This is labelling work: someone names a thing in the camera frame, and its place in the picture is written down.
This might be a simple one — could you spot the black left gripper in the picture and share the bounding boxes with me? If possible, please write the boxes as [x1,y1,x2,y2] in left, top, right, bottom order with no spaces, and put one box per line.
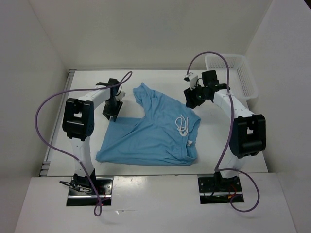
[102,98,122,121]

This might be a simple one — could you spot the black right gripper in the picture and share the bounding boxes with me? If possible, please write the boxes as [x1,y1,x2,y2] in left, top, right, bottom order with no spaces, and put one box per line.
[184,82,209,109]

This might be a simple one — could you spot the light blue mesh shorts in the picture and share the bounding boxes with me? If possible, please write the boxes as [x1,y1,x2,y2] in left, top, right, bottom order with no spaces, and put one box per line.
[95,83,201,166]

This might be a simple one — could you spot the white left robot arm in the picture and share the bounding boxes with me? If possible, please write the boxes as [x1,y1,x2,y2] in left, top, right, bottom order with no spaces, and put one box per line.
[62,78,125,194]

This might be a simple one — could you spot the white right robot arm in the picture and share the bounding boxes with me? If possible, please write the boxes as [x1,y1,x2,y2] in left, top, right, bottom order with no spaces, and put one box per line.
[184,70,266,160]

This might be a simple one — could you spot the white perforated plastic basket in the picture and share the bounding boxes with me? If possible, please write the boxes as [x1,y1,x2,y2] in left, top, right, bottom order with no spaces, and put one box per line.
[205,54,259,100]

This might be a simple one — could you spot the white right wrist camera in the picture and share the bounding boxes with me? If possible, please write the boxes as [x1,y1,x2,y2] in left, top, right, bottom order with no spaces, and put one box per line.
[184,72,198,89]

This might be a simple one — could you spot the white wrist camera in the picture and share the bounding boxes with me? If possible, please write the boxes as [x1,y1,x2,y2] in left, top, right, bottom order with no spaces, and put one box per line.
[184,72,198,89]
[115,91,126,101]

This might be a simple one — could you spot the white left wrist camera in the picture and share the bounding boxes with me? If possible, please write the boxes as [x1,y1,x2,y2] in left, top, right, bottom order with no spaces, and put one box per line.
[115,91,126,101]

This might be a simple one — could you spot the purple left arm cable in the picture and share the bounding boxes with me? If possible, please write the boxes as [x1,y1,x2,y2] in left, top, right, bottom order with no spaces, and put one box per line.
[35,70,133,216]

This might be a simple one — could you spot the aluminium table edge rail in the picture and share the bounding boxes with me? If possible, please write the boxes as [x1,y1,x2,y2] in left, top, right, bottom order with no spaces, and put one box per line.
[39,69,76,177]

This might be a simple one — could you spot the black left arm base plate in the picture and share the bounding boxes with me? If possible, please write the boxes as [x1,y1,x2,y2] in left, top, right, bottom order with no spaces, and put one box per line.
[60,177,113,207]

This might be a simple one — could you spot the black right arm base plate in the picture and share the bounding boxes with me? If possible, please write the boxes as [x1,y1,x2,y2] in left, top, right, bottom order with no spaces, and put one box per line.
[197,174,244,204]

